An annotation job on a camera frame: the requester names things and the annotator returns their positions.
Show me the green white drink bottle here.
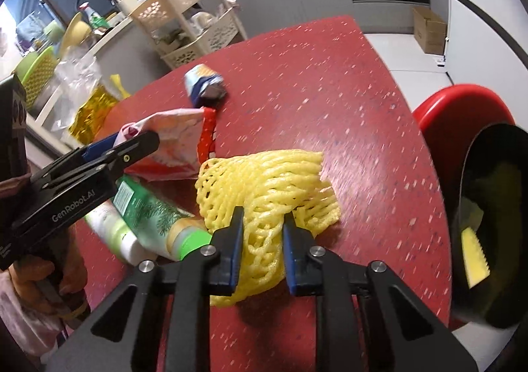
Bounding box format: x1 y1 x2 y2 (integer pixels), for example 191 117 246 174
84 200 157 266

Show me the green white carton box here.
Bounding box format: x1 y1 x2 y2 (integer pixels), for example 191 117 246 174
113 175 212 261

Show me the yellow wavy sponge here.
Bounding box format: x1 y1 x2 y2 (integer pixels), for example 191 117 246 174
461 227 490 288

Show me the yellow foam fruit net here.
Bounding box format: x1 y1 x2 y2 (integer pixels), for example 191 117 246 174
195 150 341 308

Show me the red white snack bag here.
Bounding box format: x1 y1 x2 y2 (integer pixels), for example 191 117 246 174
115 107 216 182

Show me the small blue packet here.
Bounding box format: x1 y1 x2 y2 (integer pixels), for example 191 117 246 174
183 64 227 108

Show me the black trash bin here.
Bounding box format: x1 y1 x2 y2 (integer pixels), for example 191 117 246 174
450 123 527 328

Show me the hand in orange glove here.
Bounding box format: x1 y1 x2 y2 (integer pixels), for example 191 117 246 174
1 174 88 319

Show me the gold foil bag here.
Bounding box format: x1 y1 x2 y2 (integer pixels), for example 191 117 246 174
68 84 119 145

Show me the green plastic basket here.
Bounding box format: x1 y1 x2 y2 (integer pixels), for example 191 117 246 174
14 46 58 108

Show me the clear plastic bag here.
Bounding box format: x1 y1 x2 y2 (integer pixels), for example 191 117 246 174
41 46 102 131

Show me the red chair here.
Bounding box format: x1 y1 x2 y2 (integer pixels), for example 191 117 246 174
412 83 514 204

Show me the beige basket trolley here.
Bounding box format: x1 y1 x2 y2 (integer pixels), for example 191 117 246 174
130 0 248 69

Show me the cardboard box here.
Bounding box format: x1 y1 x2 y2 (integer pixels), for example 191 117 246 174
412 6 447 55

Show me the white refrigerator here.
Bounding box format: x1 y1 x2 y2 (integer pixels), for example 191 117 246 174
446 0 527 128

